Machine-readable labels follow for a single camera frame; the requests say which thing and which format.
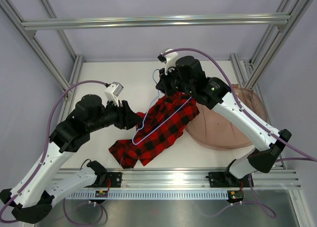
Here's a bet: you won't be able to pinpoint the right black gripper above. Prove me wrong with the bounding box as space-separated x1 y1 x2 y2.
157 64 194 97

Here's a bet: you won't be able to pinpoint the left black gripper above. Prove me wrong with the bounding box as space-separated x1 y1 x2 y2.
88 97 144 133

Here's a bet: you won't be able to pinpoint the red black plaid shirt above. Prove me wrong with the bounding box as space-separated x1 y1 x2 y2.
108 92 199 169

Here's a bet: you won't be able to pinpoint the light blue wire hanger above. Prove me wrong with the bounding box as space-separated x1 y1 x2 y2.
131 68 193 146

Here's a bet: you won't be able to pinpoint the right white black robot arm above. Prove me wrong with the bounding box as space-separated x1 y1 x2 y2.
156 52 292 187

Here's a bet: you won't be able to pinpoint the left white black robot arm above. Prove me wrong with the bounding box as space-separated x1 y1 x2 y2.
0 94 142 224

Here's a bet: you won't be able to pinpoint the pink translucent plastic basin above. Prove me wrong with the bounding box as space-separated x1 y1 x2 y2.
185 85 268 150

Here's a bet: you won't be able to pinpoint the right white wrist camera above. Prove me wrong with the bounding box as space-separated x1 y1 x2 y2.
157 48 179 75

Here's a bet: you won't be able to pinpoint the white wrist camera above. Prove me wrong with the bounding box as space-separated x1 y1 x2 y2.
105 82 124 107
157 48 179 75

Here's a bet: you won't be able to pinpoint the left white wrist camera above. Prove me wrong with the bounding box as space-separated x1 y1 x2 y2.
105 82 124 107

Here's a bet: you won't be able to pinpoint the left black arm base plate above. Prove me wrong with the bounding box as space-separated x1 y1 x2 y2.
86 172 123 188

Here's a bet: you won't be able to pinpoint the front aluminium rail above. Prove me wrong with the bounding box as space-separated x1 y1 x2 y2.
110 169 301 190

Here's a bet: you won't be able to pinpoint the white slotted cable duct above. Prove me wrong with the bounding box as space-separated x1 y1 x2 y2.
65 188 229 200

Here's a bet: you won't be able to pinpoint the right aluminium frame posts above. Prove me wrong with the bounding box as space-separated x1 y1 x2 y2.
229 0 314 90

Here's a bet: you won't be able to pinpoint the aluminium frame posts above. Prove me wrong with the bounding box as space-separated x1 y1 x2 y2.
229 0 314 90
0 0 85 101

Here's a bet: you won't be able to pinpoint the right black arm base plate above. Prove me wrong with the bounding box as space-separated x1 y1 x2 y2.
205 171 235 187

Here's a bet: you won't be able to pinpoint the aluminium frame top crossbar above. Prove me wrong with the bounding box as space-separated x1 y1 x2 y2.
21 13 291 31

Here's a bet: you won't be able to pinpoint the left aluminium frame posts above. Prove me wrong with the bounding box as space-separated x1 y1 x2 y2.
0 0 85 101

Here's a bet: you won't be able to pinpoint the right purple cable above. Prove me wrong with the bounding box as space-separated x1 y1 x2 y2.
163 47 317 222

